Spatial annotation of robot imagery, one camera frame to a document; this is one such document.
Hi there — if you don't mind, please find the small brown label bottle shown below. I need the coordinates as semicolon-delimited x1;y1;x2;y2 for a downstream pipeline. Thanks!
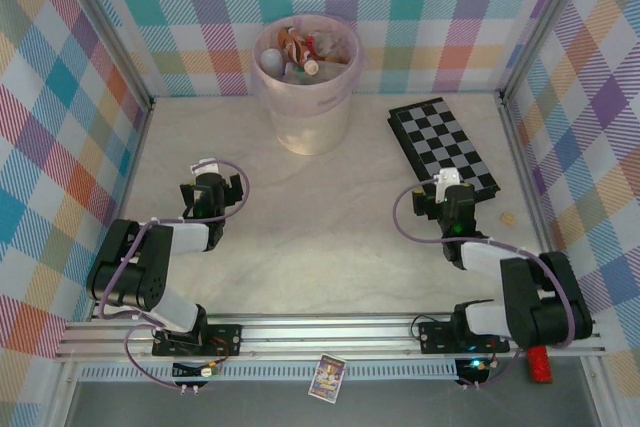
277;26;321;76

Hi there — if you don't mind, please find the white plastic bin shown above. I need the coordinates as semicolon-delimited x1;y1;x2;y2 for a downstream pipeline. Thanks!
249;15;366;156

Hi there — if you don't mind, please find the purple bin liner bag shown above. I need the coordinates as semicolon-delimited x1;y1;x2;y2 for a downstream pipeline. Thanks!
249;15;366;117

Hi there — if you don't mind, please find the black and grey chessboard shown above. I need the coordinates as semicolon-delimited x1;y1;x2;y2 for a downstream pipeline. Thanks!
386;96;503;198

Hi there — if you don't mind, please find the red glitter block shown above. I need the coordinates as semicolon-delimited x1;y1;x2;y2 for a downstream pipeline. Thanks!
527;345;554;384

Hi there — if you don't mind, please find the colourful game card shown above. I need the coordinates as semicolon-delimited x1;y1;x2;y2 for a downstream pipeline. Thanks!
307;352;347;402

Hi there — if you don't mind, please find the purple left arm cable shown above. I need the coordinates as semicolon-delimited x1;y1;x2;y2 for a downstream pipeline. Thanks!
97;159;251;391

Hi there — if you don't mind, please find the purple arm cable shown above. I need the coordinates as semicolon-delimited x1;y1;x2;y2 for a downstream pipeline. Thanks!
97;159;251;391
392;185;579;391

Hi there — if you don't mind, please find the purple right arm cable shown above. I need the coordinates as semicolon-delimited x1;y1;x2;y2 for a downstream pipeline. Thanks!
392;185;579;391

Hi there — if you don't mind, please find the aluminium frame side bar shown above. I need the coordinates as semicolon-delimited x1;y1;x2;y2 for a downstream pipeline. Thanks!
498;94;550;254
88;99;157;322

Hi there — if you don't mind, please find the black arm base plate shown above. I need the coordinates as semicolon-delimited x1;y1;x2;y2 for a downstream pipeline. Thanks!
152;324;244;359
418;319;511;354

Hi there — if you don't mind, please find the black cable connector bracket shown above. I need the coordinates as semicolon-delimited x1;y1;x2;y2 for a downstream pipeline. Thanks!
453;357;490;391
172;360;224;396

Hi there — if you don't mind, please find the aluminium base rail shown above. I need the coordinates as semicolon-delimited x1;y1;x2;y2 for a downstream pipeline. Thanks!
53;314;609;363

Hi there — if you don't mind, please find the aluminium frame post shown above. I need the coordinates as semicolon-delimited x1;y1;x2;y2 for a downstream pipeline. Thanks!
497;0;599;106
58;0;157;113

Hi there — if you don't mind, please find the white slotted cable duct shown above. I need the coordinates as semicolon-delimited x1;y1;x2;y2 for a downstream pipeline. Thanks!
78;364;461;383

